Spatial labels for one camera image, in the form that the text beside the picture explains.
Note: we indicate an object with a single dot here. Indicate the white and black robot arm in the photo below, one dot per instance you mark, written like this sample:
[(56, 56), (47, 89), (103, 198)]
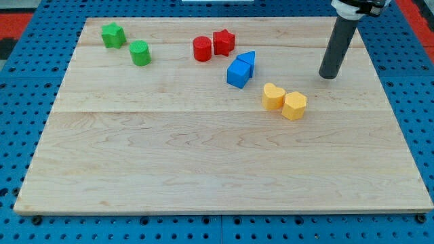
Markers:
[(356, 9)]

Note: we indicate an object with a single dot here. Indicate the blue triangle block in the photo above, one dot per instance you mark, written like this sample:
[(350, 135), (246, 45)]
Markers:
[(250, 59)]

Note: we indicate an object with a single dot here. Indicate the blue cube block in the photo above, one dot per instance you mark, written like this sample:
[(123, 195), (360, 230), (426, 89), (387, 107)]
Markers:
[(238, 73)]

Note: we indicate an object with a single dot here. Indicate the light wooden board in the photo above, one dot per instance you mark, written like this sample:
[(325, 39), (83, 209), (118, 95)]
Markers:
[(174, 138)]

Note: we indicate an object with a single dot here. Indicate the yellow heart block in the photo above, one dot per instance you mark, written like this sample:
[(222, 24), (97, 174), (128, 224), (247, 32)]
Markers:
[(272, 96)]

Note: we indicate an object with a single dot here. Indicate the red cylinder block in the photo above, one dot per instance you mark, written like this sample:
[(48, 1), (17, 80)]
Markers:
[(202, 48)]

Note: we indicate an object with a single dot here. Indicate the yellow hexagon block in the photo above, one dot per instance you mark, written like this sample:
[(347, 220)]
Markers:
[(294, 105)]

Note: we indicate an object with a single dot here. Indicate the red star block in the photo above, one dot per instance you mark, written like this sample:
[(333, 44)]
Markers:
[(224, 42)]

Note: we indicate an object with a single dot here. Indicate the green cylinder block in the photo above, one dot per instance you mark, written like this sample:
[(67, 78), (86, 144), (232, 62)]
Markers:
[(140, 53)]

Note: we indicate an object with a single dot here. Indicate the grey cylindrical robot pointer rod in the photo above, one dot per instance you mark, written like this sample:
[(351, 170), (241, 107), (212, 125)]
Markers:
[(338, 45)]

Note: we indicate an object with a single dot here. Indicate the green star block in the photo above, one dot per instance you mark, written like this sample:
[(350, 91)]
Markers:
[(113, 35)]

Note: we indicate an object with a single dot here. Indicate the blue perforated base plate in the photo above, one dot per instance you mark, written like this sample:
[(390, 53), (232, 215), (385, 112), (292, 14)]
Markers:
[(33, 73)]

